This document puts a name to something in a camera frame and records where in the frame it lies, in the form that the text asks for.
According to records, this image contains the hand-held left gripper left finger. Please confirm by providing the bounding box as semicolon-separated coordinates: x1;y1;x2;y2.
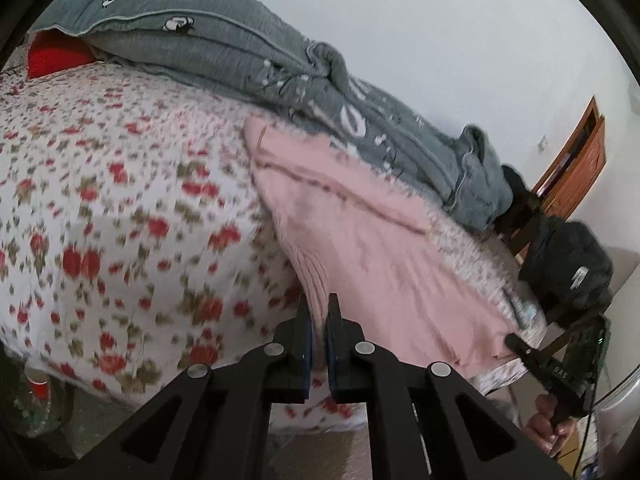
50;301;321;480

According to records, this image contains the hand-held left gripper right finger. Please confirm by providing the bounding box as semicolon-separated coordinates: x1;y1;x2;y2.
324;292;576;480

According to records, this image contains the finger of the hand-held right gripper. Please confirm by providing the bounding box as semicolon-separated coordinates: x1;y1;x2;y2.
504;333;548;368

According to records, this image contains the pink knitted sweater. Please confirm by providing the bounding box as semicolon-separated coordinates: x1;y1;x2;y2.
242;115;523;378

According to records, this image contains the person's right hand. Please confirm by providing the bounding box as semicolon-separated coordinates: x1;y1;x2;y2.
524;392;577;457

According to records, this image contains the black bag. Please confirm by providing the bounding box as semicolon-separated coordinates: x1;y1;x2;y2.
520;216;615;313

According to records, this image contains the dark wooden chair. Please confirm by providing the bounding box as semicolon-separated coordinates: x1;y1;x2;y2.
497;164;617;343

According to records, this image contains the brown wooden door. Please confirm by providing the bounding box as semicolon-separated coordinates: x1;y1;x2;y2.
531;95;607;222

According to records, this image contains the floral bed sheet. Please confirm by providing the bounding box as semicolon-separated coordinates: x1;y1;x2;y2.
0;60;548;433

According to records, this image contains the red cup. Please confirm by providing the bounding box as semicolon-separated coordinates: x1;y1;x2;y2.
22;366;52;402

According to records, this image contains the grey printed blanket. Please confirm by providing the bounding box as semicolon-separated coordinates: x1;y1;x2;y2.
32;0;515;233

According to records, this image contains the red pillow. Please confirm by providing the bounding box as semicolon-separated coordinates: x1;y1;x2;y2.
26;31;96;80

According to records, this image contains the black cable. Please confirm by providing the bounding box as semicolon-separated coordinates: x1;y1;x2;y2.
570;380;603;476

